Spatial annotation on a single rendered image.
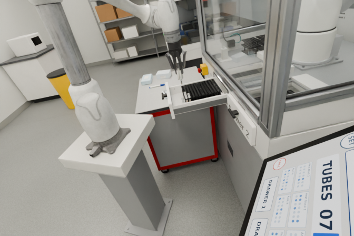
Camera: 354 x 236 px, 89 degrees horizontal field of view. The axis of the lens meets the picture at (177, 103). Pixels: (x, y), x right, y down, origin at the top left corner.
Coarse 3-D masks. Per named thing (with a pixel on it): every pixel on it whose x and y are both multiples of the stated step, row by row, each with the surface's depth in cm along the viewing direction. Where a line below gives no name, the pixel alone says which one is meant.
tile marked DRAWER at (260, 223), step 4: (252, 220) 41; (256, 220) 40; (260, 220) 39; (264, 220) 38; (268, 220) 37; (252, 224) 40; (256, 224) 39; (260, 224) 38; (264, 224) 37; (252, 228) 39; (256, 228) 38; (260, 228) 37; (264, 228) 36; (252, 232) 38; (256, 232) 37; (260, 232) 36; (264, 232) 35
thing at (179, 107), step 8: (200, 80) 124; (216, 80) 124; (176, 88) 124; (224, 88) 111; (176, 96) 123; (216, 96) 103; (224, 96) 103; (176, 104) 114; (184, 104) 103; (192, 104) 104; (200, 104) 104; (208, 104) 105; (216, 104) 105; (176, 112) 105; (184, 112) 106
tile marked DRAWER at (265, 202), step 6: (264, 180) 48; (270, 180) 46; (276, 180) 44; (264, 186) 46; (270, 186) 44; (276, 186) 42; (264, 192) 44; (270, 192) 42; (264, 198) 43; (270, 198) 41; (258, 204) 43; (264, 204) 41; (270, 204) 40; (258, 210) 41; (264, 210) 40; (270, 210) 38
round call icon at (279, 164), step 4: (284, 156) 48; (276, 160) 50; (280, 160) 48; (284, 160) 47; (276, 164) 49; (280, 164) 47; (284, 164) 46; (272, 168) 49; (276, 168) 47; (280, 168) 46
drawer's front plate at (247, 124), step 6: (228, 96) 96; (228, 102) 98; (234, 102) 89; (228, 108) 101; (234, 108) 90; (240, 108) 84; (240, 114) 83; (246, 114) 80; (234, 120) 94; (240, 120) 85; (246, 120) 78; (246, 126) 79; (252, 126) 73; (246, 132) 81; (252, 132) 74; (246, 138) 83; (252, 138) 76; (252, 144) 78
